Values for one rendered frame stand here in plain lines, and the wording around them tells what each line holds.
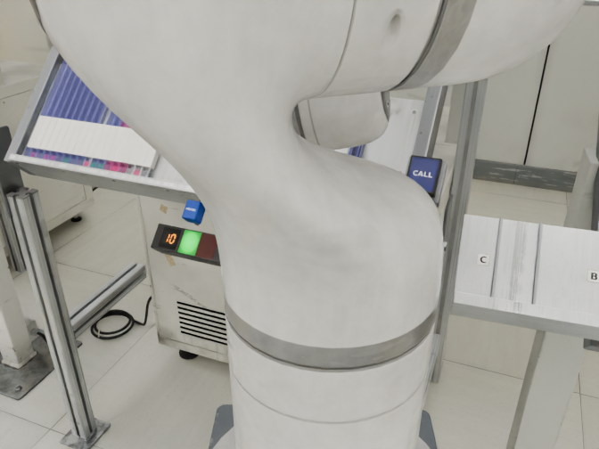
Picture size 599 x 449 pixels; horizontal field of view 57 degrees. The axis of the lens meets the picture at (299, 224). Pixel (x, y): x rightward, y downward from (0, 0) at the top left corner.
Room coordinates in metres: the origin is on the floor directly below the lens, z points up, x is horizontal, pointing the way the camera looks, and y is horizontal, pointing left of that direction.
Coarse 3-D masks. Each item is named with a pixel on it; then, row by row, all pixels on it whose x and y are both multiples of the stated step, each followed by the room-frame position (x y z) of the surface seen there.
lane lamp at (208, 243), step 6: (204, 234) 0.72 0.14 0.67; (204, 240) 0.71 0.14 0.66; (210, 240) 0.71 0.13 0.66; (216, 240) 0.71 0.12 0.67; (198, 246) 0.70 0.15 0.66; (204, 246) 0.70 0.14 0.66; (210, 246) 0.70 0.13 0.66; (216, 246) 0.70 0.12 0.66; (198, 252) 0.70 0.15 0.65; (204, 252) 0.70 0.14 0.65; (210, 252) 0.69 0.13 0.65; (210, 258) 0.69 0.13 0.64
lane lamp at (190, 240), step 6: (186, 234) 0.72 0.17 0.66; (192, 234) 0.72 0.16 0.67; (198, 234) 0.72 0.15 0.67; (186, 240) 0.72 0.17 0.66; (192, 240) 0.71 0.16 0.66; (198, 240) 0.71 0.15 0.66; (180, 246) 0.71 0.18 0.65; (186, 246) 0.71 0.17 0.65; (192, 246) 0.71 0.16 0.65; (180, 252) 0.70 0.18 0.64; (186, 252) 0.70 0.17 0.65; (192, 252) 0.70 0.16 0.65
